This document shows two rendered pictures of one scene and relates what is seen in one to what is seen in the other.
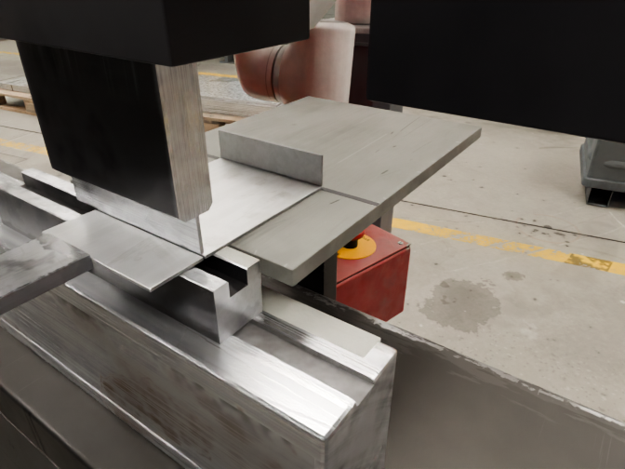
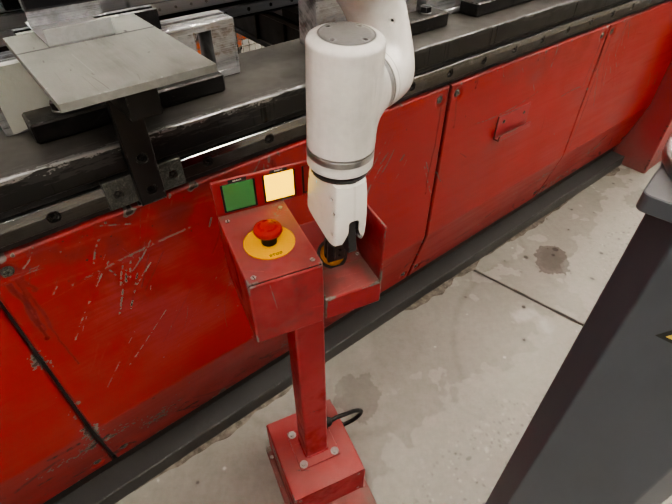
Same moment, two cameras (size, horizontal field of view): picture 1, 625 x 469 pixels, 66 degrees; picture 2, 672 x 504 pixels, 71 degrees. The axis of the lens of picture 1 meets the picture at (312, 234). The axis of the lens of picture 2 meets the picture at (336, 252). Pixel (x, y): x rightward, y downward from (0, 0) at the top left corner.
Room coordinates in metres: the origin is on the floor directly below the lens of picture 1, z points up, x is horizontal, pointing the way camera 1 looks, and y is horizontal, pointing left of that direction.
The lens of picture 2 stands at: (0.80, -0.50, 1.21)
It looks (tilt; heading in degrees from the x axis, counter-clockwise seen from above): 42 degrees down; 106
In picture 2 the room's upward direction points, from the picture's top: straight up
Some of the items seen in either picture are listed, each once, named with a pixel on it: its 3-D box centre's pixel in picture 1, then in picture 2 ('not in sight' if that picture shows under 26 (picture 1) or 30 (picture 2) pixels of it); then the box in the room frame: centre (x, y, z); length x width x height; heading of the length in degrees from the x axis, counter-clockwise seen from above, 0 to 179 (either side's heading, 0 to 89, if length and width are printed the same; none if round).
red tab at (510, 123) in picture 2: not in sight; (514, 121); (0.94, 0.84, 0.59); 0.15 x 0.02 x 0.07; 55
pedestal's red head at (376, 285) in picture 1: (321, 252); (299, 244); (0.60, -0.01, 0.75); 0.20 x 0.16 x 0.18; 41
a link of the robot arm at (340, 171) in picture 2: not in sight; (339, 152); (0.66, 0.00, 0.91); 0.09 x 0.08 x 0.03; 131
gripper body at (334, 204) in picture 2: not in sight; (338, 192); (0.65, 0.00, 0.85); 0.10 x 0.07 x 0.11; 131
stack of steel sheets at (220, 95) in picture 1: (234, 95); not in sight; (3.75, 0.59, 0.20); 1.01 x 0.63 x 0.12; 69
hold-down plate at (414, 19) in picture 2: not in sight; (392, 29); (0.62, 0.55, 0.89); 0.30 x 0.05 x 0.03; 55
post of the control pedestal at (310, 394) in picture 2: not in sight; (308, 380); (0.60, -0.01, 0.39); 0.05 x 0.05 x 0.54; 41
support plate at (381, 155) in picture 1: (303, 155); (104, 53); (0.34, 0.01, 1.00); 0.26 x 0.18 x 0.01; 145
